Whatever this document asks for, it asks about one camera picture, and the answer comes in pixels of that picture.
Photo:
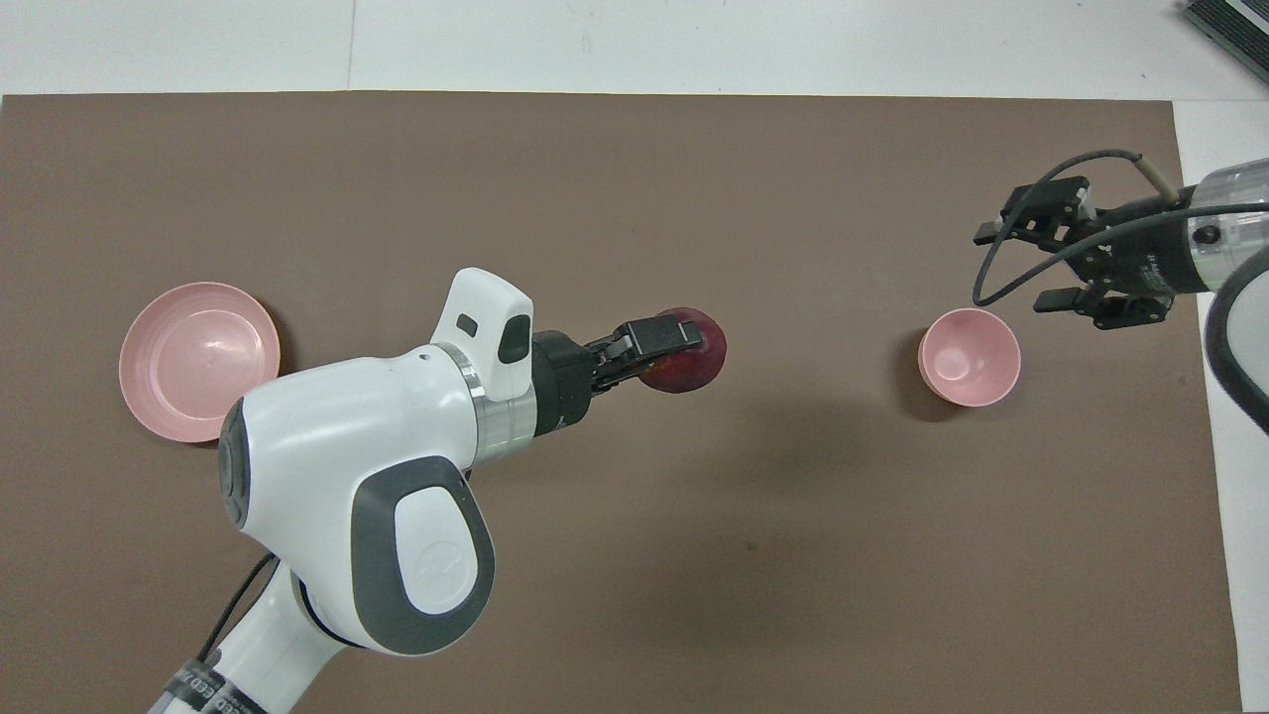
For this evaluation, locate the dark grey ribbed device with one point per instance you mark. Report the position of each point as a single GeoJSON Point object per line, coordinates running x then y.
{"type": "Point", "coordinates": [1234, 30]}

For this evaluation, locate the pink plate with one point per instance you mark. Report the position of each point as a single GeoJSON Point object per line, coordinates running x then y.
{"type": "Point", "coordinates": [193, 357]}

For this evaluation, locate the brown table mat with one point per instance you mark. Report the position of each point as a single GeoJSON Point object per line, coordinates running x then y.
{"type": "Point", "coordinates": [793, 545]}

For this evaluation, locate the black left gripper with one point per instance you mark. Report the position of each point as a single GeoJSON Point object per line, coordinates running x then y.
{"type": "Point", "coordinates": [563, 382]}

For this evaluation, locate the dark red apple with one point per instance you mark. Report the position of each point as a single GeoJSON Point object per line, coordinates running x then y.
{"type": "Point", "coordinates": [694, 372]}

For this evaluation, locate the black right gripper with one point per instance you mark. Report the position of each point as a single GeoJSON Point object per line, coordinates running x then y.
{"type": "Point", "coordinates": [1140, 253]}

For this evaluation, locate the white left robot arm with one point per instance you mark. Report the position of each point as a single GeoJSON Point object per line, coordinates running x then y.
{"type": "Point", "coordinates": [347, 466]}

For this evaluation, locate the pink bowl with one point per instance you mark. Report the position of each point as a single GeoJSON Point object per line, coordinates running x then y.
{"type": "Point", "coordinates": [970, 359]}

